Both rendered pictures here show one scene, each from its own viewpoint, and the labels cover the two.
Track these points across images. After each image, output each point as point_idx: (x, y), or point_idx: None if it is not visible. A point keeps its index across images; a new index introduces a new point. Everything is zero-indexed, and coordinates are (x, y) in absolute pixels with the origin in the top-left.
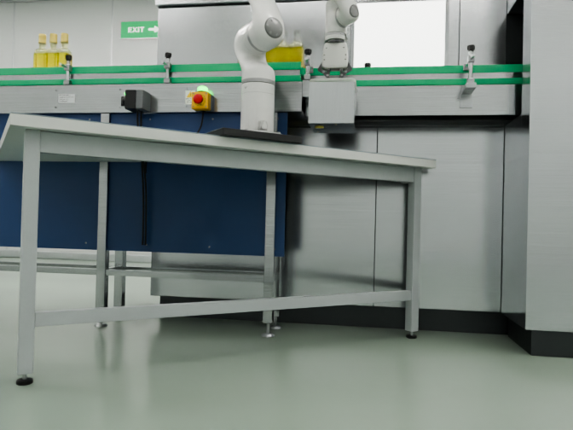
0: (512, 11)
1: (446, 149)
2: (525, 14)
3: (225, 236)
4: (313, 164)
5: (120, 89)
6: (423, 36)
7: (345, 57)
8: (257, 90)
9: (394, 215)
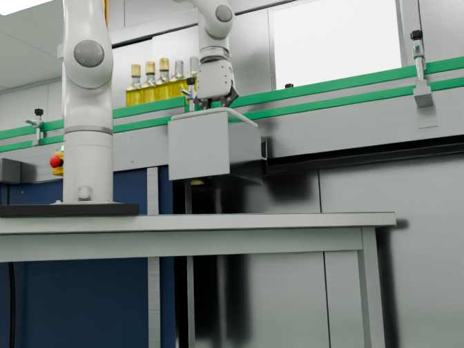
0: None
1: (422, 192)
2: None
3: (103, 344)
4: (176, 240)
5: None
6: (366, 36)
7: (226, 79)
8: (76, 143)
9: (354, 297)
